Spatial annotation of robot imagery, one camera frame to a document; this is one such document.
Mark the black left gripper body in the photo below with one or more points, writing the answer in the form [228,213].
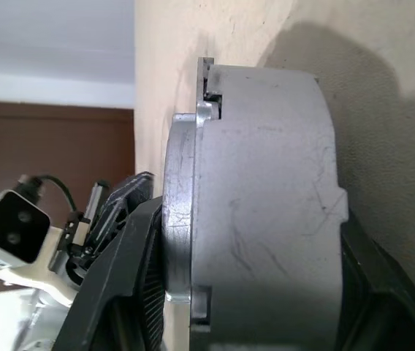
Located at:
[77,263]

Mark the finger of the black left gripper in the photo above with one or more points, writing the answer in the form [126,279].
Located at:
[109,226]
[134,188]

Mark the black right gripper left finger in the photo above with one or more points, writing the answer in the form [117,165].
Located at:
[112,292]

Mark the brown wooden door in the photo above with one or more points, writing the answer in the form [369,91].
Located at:
[46,146]

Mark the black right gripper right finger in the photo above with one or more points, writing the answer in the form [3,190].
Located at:
[394,311]

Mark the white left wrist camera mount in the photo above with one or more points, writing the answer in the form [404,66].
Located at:
[14,274]

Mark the grey motor housing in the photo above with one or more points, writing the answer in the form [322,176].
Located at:
[266,201]

